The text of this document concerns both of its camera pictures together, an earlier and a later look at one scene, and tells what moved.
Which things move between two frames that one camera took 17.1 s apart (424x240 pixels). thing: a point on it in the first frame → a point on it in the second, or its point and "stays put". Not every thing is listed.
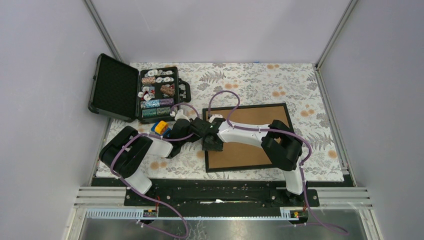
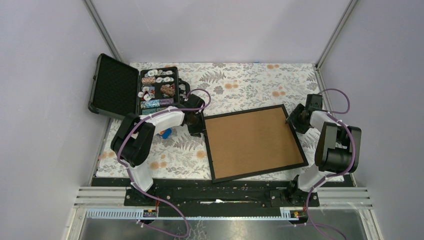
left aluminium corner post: x=95 y=15 stays put
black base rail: x=219 y=197 stays put
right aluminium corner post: x=351 y=4 stays put
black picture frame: x=239 y=107 → x=228 y=114
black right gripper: x=206 y=147 → x=292 y=118
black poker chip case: x=147 y=95 stays put
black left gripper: x=194 y=139 → x=200 y=129
